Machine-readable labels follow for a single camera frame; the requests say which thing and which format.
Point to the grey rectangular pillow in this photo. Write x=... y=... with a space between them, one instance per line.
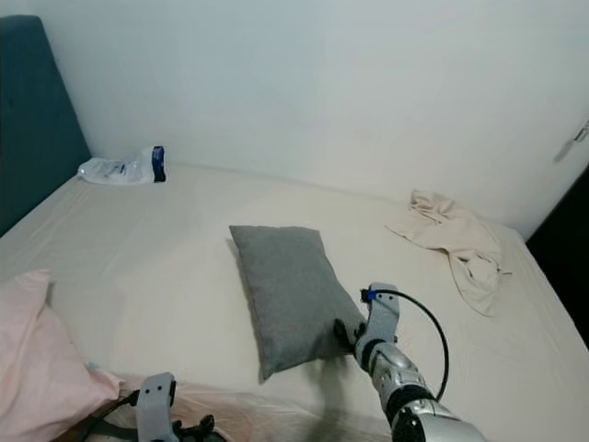
x=294 y=290

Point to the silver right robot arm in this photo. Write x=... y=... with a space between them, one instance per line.
x=403 y=376

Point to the beige crumpled cloth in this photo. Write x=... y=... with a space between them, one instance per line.
x=460 y=244

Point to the bed with cream sheet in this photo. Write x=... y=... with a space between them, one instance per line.
x=193 y=267

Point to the teal upholstered headboard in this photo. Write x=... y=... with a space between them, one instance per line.
x=37 y=129

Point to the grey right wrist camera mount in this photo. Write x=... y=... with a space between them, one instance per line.
x=384 y=318

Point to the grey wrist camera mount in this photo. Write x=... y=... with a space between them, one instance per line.
x=384 y=318
x=156 y=410

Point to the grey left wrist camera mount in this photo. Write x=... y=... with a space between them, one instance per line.
x=156 y=410

